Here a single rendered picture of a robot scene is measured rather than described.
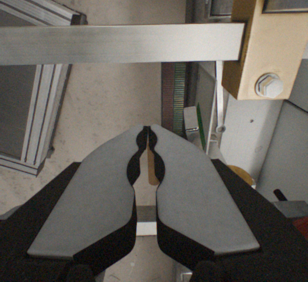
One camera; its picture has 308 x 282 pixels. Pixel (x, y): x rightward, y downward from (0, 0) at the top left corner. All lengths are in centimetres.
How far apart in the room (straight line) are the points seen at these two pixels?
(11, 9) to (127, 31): 78
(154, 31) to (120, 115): 100
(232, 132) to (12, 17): 85
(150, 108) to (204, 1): 85
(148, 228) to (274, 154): 38
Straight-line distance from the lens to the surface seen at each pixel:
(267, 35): 20
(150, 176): 132
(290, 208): 38
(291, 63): 21
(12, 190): 181
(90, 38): 19
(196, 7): 35
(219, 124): 40
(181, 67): 35
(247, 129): 54
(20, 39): 21
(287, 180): 56
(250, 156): 60
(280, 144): 56
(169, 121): 38
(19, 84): 103
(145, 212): 32
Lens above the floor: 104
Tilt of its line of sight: 61 degrees down
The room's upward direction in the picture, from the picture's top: 178 degrees clockwise
